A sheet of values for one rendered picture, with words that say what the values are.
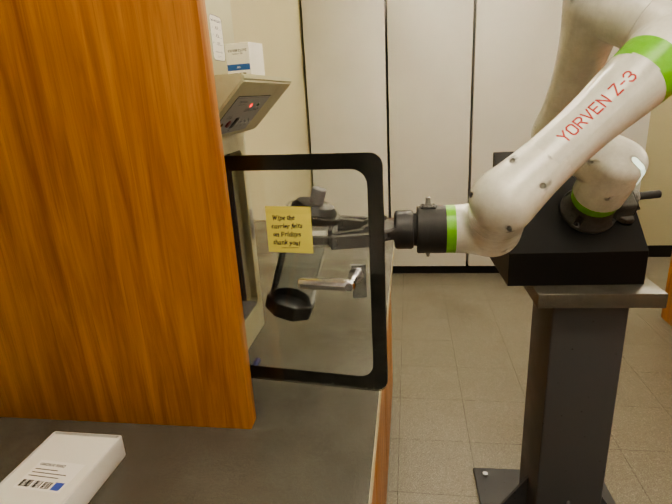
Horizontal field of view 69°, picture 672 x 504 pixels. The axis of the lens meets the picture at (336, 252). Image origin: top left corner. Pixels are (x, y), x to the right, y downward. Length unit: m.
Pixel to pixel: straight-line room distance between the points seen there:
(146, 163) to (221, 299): 0.23
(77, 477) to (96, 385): 0.19
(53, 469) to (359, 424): 0.46
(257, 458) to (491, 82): 3.41
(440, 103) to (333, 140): 0.85
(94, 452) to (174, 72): 0.57
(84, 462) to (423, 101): 3.40
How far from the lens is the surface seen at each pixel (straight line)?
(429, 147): 3.88
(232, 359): 0.82
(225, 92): 0.79
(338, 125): 3.90
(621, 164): 1.33
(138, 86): 0.76
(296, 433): 0.87
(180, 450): 0.88
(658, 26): 1.02
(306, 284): 0.74
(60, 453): 0.90
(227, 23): 1.10
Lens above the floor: 1.47
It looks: 18 degrees down
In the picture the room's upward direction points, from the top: 3 degrees counter-clockwise
